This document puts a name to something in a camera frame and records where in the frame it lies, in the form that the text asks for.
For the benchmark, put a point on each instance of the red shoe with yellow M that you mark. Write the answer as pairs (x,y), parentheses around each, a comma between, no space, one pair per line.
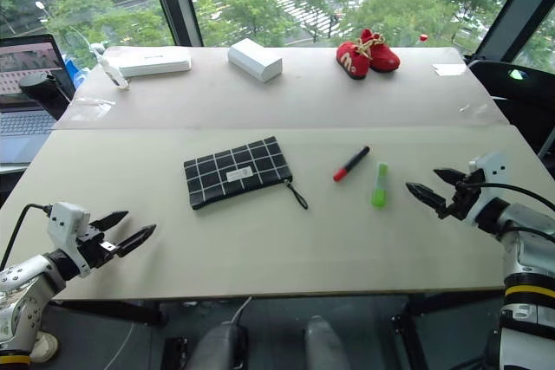
(352,62)

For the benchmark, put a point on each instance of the black white-grid pencil case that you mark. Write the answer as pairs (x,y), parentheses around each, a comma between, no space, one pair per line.
(234,170)

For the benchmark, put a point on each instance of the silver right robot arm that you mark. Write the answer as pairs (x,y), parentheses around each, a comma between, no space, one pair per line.
(529,231)

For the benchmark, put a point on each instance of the black table frame bar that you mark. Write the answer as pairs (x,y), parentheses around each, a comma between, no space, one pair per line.
(108,311)

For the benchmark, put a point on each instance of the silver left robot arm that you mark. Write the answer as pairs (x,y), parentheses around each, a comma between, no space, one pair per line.
(26,274)

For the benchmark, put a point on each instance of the white rectangular box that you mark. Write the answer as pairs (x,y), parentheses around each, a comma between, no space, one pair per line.
(253,60)

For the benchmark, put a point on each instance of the clear plastic bag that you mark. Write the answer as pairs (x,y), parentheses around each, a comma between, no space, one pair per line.
(89,110)

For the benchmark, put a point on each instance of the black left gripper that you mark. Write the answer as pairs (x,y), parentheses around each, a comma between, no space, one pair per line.
(93,248)

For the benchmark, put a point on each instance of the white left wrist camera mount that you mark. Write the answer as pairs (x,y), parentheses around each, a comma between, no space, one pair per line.
(65,220)

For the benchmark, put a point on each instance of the white sneaker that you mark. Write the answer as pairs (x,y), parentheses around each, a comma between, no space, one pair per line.
(45,346)

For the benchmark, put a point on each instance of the white paper label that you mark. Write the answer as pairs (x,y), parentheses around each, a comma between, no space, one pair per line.
(448,69)

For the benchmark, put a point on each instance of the green glue stick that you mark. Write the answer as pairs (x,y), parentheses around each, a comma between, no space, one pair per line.
(379,188)

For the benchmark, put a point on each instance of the black chair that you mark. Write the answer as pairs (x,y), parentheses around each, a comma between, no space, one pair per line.
(516,101)

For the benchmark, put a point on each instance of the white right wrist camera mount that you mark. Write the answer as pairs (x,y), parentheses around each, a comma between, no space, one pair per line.
(494,170)

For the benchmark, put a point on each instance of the laptop computer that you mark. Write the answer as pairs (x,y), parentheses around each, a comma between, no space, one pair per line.
(26,84)

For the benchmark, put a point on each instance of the flat white box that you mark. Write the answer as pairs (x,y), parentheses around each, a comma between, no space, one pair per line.
(152,62)

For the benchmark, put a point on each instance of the dark rounded shape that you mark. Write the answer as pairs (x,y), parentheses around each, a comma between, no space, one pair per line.
(325,344)
(219,346)

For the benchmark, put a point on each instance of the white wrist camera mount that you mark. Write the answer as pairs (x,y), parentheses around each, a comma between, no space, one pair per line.
(65,220)
(494,170)

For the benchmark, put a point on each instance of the red and black marker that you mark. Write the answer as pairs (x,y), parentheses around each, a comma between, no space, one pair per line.
(349,165)

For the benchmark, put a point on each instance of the red shoe with yellow laces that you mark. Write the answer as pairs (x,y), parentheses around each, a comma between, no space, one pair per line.
(383,58)

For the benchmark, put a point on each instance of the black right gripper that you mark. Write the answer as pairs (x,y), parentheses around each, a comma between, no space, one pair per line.
(466,199)

